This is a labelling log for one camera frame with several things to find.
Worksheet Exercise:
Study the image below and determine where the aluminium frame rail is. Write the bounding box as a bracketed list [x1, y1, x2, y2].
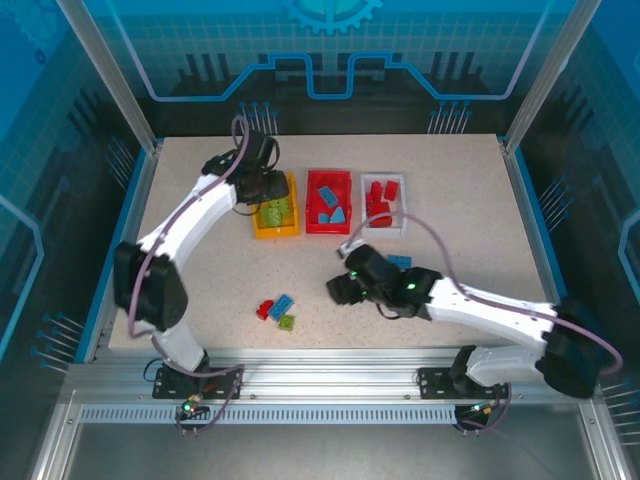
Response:
[63, 347, 604, 407]

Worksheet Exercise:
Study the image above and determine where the red plastic bin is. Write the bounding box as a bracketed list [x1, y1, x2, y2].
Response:
[305, 169, 354, 235]

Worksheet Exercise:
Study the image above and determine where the slotted grey cable duct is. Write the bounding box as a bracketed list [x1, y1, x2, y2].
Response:
[78, 405, 459, 426]

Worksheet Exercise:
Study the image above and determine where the blue table side rail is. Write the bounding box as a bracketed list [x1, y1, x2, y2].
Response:
[502, 144, 592, 365]
[73, 148, 162, 365]

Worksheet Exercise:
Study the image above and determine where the aluminium frame post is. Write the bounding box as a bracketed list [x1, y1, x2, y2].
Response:
[55, 0, 165, 155]
[501, 0, 605, 155]

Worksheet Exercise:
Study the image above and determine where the yellow plastic bin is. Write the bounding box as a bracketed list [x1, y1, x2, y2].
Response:
[251, 172, 302, 240]

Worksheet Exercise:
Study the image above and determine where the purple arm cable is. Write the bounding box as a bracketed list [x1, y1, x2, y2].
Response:
[127, 114, 251, 436]
[347, 213, 625, 435]

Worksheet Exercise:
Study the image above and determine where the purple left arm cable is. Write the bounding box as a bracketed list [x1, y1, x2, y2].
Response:
[127, 114, 251, 436]

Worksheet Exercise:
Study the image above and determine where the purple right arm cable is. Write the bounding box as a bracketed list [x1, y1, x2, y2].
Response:
[347, 213, 625, 435]

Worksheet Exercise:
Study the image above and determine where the small connector with LED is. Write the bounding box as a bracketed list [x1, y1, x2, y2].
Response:
[175, 397, 211, 422]
[457, 401, 502, 422]

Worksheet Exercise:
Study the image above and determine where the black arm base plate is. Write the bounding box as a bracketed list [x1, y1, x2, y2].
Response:
[152, 367, 245, 401]
[415, 367, 510, 401]

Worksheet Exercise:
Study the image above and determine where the white plastic bin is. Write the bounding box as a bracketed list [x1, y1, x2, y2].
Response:
[359, 172, 409, 237]

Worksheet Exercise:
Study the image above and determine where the grey metal shelf panel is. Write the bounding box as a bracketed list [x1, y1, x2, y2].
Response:
[29, 399, 640, 480]

